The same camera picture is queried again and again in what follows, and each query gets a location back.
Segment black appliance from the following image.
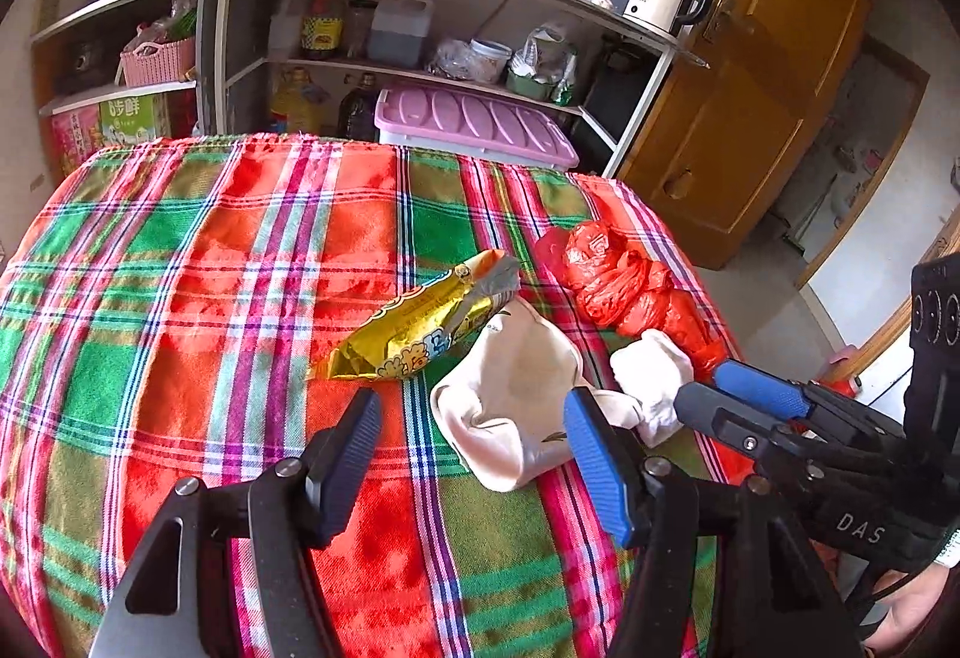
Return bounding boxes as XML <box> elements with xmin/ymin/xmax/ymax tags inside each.
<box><xmin>581</xmin><ymin>35</ymin><xmax>665</xmax><ymax>141</ymax></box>

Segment clear plastic jug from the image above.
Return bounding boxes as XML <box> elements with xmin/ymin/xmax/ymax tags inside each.
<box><xmin>268</xmin><ymin>0</ymin><xmax>307</xmax><ymax>61</ymax></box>

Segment dark oil bottle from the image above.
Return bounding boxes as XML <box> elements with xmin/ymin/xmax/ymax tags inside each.
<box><xmin>337</xmin><ymin>74</ymin><xmax>383</xmax><ymax>141</ymax></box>

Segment pink woven basket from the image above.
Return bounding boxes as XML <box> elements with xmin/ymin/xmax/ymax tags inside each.
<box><xmin>120</xmin><ymin>37</ymin><xmax>197</xmax><ymax>87</ymax></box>

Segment white plastic tub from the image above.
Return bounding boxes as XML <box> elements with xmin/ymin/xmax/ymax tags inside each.
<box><xmin>469</xmin><ymin>38</ymin><xmax>513</xmax><ymax>85</ymax></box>

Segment white plastic bag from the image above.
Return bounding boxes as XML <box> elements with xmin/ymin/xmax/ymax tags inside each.
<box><xmin>517</xmin><ymin>23</ymin><xmax>578</xmax><ymax>104</ymax></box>

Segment clear plastic bag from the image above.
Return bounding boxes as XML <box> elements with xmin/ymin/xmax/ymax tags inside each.
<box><xmin>427</xmin><ymin>37</ymin><xmax>477</xmax><ymax>80</ymax></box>

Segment red carton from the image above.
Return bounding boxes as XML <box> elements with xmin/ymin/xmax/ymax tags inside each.
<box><xmin>51</xmin><ymin>106</ymin><xmax>104</xmax><ymax>175</ymax></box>

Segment wooden door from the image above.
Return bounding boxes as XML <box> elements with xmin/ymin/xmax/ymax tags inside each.
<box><xmin>619</xmin><ymin>0</ymin><xmax>882</xmax><ymax>270</ymax></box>

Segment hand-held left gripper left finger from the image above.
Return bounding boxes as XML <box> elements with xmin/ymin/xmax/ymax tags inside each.
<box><xmin>88</xmin><ymin>388</ymin><xmax>383</xmax><ymax>658</ymax></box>

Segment white tissue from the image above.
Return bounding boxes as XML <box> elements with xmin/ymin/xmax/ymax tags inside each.
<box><xmin>609</xmin><ymin>329</ymin><xmax>695</xmax><ymax>449</ymax></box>

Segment dark liquid jug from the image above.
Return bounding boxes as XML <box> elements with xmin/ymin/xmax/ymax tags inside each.
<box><xmin>367</xmin><ymin>0</ymin><xmax>434</xmax><ymax>68</ymax></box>

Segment pink storage box lid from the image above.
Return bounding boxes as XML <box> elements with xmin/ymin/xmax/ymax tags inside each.
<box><xmin>375</xmin><ymin>86</ymin><xmax>581</xmax><ymax>171</ymax></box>

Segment yellow label sauce bottle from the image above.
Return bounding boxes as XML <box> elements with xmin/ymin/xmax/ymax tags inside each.
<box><xmin>301</xmin><ymin>0</ymin><xmax>346</xmax><ymax>61</ymax></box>

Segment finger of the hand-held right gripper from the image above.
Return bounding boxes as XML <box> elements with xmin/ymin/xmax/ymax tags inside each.
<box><xmin>712</xmin><ymin>360</ymin><xmax>905</xmax><ymax>449</ymax></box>
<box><xmin>673</xmin><ymin>382</ymin><xmax>863</xmax><ymax>479</ymax></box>

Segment cream cloth pouch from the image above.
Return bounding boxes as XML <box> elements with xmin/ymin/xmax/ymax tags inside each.
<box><xmin>431</xmin><ymin>316</ymin><xmax>646</xmax><ymax>492</ymax></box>

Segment glass jar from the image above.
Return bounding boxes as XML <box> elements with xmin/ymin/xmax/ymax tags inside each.
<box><xmin>343</xmin><ymin>0</ymin><xmax>377</xmax><ymax>59</ymax></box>

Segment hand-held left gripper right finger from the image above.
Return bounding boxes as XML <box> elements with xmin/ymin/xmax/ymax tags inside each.
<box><xmin>562</xmin><ymin>386</ymin><xmax>863</xmax><ymax>658</ymax></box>

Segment red plastic object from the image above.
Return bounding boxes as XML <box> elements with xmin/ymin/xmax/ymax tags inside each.
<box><xmin>821</xmin><ymin>344</ymin><xmax>863</xmax><ymax>398</ymax></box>

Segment green bowl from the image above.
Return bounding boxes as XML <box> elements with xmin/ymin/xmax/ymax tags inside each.
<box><xmin>506</xmin><ymin>68</ymin><xmax>556</xmax><ymax>101</ymax></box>

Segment plaid tablecloth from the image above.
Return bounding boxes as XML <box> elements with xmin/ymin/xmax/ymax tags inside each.
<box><xmin>0</xmin><ymin>133</ymin><xmax>758</xmax><ymax>658</ymax></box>

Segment black gas stove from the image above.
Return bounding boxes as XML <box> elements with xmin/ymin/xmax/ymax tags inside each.
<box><xmin>56</xmin><ymin>38</ymin><xmax>113</xmax><ymax>92</ymax></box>

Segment red plastic bag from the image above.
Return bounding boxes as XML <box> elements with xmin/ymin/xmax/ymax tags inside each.
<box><xmin>534</xmin><ymin>220</ymin><xmax>728</xmax><ymax>381</ymax></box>

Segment person's right hand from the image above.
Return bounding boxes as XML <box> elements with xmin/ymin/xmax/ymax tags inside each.
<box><xmin>862</xmin><ymin>564</ymin><xmax>960</xmax><ymax>655</ymax></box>

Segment yellow snack packet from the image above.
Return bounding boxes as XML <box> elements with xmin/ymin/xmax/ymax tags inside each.
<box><xmin>306</xmin><ymin>249</ymin><xmax>522</xmax><ymax>383</ymax></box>

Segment green carton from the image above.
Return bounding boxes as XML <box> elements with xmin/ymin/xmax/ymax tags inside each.
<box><xmin>100</xmin><ymin>94</ymin><xmax>172</xmax><ymax>145</ymax></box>

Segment yellow oil bottle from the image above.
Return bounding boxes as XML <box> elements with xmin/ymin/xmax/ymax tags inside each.
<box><xmin>270</xmin><ymin>67</ymin><xmax>331</xmax><ymax>135</ymax></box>

